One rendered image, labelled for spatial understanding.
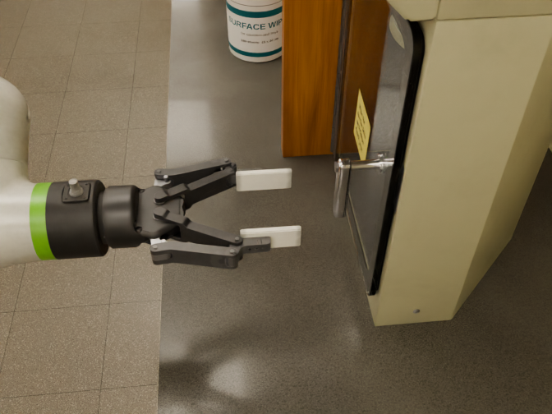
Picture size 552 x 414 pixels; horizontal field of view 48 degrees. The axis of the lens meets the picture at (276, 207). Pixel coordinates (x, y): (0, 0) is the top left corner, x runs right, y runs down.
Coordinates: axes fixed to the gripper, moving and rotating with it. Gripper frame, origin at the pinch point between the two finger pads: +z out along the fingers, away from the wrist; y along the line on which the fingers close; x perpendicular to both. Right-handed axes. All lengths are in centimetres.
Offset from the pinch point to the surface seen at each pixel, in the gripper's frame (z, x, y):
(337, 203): 7.4, -0.7, -0.7
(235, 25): -2, 13, 65
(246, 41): 0, 16, 63
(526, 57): 22.5, -23.1, -4.9
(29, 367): -69, 115, 49
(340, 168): 7.3, -6.4, -0.7
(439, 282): 21.0, 10.5, -5.4
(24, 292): -75, 116, 77
